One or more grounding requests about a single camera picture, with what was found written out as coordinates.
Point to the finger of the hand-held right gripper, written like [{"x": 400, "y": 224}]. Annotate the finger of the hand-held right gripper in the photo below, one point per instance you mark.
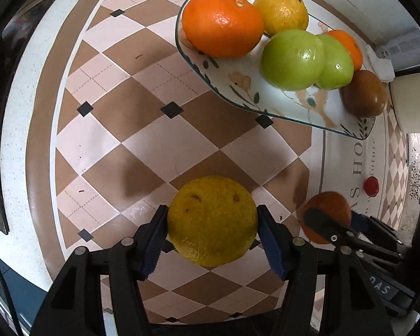
[
  {"x": 322, "y": 220},
  {"x": 362, "y": 224}
]

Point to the yellow citrus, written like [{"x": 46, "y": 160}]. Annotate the yellow citrus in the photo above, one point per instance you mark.
[
  {"x": 211, "y": 217},
  {"x": 283, "y": 10}
]

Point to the floral oval ceramic plate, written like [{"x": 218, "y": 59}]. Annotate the floral oval ceramic plate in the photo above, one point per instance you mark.
[{"x": 245, "y": 87}]

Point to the brown pear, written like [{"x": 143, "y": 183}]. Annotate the brown pear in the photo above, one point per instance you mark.
[
  {"x": 336, "y": 204},
  {"x": 365, "y": 92}
]

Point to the checkered brown table cloth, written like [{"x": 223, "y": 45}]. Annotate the checkered brown table cloth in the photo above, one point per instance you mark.
[{"x": 126, "y": 129}]

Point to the orange tangerine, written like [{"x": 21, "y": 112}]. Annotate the orange tangerine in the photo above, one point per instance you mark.
[
  {"x": 351, "y": 47},
  {"x": 220, "y": 24}
]

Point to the red cherry tomato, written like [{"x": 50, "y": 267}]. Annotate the red cherry tomato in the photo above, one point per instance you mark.
[{"x": 372, "y": 186}]

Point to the green apple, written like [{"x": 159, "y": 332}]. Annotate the green apple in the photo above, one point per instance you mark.
[
  {"x": 337, "y": 66},
  {"x": 290, "y": 59}
]

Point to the blue base cabinet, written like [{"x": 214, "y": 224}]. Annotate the blue base cabinet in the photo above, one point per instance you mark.
[{"x": 17, "y": 287}]

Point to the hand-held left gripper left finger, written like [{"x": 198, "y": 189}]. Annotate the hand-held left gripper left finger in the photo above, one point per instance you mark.
[{"x": 154, "y": 245}]

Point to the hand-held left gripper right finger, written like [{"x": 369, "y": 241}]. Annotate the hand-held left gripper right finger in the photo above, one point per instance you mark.
[{"x": 271, "y": 245}]

